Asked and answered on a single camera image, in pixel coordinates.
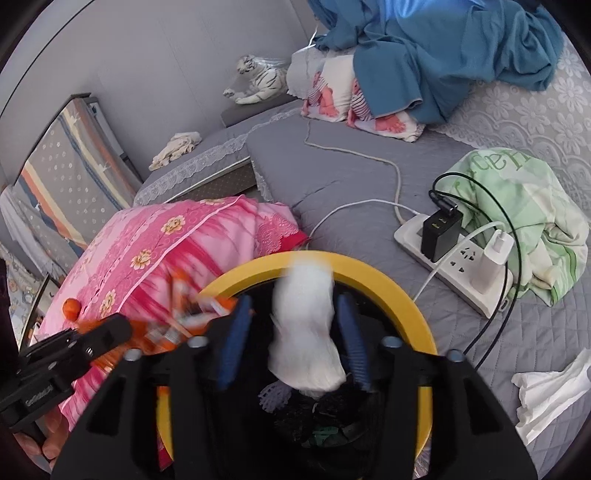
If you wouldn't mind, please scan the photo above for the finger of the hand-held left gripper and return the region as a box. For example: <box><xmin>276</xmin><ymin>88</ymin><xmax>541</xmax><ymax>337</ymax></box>
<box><xmin>69</xmin><ymin>314</ymin><xmax>134</xmax><ymax>365</ymax></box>

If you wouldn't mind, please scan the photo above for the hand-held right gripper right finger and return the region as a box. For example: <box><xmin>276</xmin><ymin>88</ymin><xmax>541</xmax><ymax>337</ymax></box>
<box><xmin>335</xmin><ymin>293</ymin><xmax>539</xmax><ymax>480</ymax></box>

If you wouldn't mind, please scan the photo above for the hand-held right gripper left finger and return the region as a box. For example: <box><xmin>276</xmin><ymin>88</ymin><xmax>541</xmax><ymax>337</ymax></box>
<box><xmin>51</xmin><ymin>295</ymin><xmax>252</xmax><ymax>480</ymax></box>

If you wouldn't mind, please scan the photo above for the white plastic bag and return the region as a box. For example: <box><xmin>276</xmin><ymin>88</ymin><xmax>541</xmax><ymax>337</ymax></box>
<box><xmin>268</xmin><ymin>258</ymin><xmax>347</xmax><ymax>400</ymax></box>

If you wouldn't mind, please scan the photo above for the orange snack wrapper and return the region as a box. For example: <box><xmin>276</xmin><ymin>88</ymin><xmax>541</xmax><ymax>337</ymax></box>
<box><xmin>92</xmin><ymin>272</ymin><xmax>241</xmax><ymax>370</ymax></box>

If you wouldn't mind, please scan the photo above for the white foam fruit net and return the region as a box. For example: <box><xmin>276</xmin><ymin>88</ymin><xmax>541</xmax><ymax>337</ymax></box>
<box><xmin>259</xmin><ymin>383</ymin><xmax>296</xmax><ymax>416</ymax></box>

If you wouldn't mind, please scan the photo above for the yellow rimmed bin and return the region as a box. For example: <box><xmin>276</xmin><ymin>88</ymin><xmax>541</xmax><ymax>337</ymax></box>
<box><xmin>156</xmin><ymin>250</ymin><xmax>438</xmax><ymax>469</ymax></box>

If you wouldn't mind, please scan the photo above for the person's left hand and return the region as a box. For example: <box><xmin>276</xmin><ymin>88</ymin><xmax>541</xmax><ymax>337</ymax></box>
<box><xmin>18</xmin><ymin>406</ymin><xmax>70</xmax><ymax>472</ymax></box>

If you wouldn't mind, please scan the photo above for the white power strip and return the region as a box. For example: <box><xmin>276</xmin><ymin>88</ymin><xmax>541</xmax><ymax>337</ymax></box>
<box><xmin>394</xmin><ymin>215</ymin><xmax>514</xmax><ymax>319</ymax></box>

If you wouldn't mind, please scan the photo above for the black charger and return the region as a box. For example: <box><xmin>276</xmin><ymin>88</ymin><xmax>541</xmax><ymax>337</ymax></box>
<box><xmin>421</xmin><ymin>210</ymin><xmax>462</xmax><ymax>263</ymax></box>

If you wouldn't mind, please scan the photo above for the white hanging garment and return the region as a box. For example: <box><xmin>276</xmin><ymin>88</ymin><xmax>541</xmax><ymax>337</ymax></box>
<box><xmin>0</xmin><ymin>185</ymin><xmax>51</xmax><ymax>273</ymax></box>

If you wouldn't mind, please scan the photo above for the striped floral mattress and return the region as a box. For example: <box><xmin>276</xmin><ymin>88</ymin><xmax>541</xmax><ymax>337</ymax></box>
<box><xmin>11</xmin><ymin>95</ymin><xmax>144</xmax><ymax>250</ymax></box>

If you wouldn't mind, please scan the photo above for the white charger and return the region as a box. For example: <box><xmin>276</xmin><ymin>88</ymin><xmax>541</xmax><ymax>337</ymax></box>
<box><xmin>480</xmin><ymin>231</ymin><xmax>515</xmax><ymax>289</ymax></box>

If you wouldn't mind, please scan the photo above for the white flat tissue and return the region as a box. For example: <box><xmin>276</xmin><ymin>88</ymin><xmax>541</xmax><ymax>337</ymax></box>
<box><xmin>512</xmin><ymin>348</ymin><xmax>591</xmax><ymax>446</ymax></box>

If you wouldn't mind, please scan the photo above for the beige crumpled cloth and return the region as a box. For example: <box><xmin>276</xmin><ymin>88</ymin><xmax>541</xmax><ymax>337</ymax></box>
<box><xmin>148</xmin><ymin>131</ymin><xmax>203</xmax><ymax>171</ymax></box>

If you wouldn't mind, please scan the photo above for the grey lace-trimmed bed cover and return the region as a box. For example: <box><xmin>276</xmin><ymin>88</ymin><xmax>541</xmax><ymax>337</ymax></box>
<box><xmin>134</xmin><ymin>99</ymin><xmax>305</xmax><ymax>206</ymax></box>

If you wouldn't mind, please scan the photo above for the green printed cloth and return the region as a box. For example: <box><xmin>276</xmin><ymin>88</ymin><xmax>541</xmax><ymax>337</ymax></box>
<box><xmin>436</xmin><ymin>147</ymin><xmax>578</xmax><ymax>306</ymax></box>

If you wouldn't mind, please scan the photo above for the dark grey cushion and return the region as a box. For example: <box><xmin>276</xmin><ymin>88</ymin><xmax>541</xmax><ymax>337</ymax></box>
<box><xmin>221</xmin><ymin>95</ymin><xmax>296</xmax><ymax>127</ymax></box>

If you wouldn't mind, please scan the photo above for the doll print pillow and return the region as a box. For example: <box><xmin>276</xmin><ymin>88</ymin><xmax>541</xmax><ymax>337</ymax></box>
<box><xmin>300</xmin><ymin>58</ymin><xmax>426</xmax><ymax>143</ymax></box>

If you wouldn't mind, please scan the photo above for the white tiger plush toy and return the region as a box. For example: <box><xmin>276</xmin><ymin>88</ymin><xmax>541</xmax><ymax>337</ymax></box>
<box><xmin>223</xmin><ymin>54</ymin><xmax>289</xmax><ymax>106</ymax></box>

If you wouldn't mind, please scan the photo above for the grey lace pillow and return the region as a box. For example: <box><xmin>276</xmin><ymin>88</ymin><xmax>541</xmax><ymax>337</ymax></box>
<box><xmin>286</xmin><ymin>46</ymin><xmax>356</xmax><ymax>100</ymax></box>

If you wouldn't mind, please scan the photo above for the blue blanket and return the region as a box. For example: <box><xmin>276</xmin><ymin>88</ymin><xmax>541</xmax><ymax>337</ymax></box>
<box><xmin>307</xmin><ymin>0</ymin><xmax>564</xmax><ymax>125</ymax></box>

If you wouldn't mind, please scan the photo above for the white lace bedspread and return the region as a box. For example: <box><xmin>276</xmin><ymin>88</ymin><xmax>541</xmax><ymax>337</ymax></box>
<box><xmin>429</xmin><ymin>41</ymin><xmax>591</xmax><ymax>162</ymax></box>

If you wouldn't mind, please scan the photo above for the white power strip cord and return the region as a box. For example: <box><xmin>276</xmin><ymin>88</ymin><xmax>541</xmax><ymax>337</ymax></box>
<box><xmin>307</xmin><ymin>198</ymin><xmax>421</xmax><ymax>241</ymax></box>

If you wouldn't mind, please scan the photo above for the black charging cable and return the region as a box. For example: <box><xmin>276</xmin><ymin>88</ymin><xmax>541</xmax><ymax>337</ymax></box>
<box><xmin>429</xmin><ymin>172</ymin><xmax>523</xmax><ymax>370</ymax></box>

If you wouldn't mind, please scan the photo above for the white braided cable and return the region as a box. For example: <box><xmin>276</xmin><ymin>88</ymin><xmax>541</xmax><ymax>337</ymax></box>
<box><xmin>302</xmin><ymin>117</ymin><xmax>423</xmax><ymax>220</ymax></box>

